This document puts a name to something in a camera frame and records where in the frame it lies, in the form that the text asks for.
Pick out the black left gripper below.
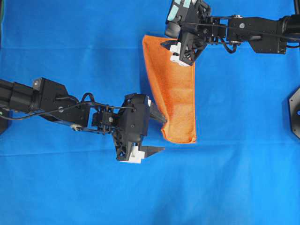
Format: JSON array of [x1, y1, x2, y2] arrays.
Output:
[[112, 94, 167, 163]]

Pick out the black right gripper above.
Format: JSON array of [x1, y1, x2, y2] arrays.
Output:
[[160, 16, 226, 68]]

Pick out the orange towel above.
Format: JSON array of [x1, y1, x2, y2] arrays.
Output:
[[142, 35, 197, 144]]

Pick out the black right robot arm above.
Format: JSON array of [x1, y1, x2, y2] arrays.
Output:
[[161, 15, 300, 67]]

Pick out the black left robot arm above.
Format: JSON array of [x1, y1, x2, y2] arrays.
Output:
[[0, 77, 167, 164]]

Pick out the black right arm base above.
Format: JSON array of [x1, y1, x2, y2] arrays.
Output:
[[288, 87, 300, 139]]

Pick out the blue table cloth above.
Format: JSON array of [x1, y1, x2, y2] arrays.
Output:
[[0, 0, 300, 225]]

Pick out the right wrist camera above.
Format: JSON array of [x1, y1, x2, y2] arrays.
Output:
[[165, 0, 211, 38]]

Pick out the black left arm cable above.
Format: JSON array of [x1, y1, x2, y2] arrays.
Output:
[[0, 92, 136, 121]]

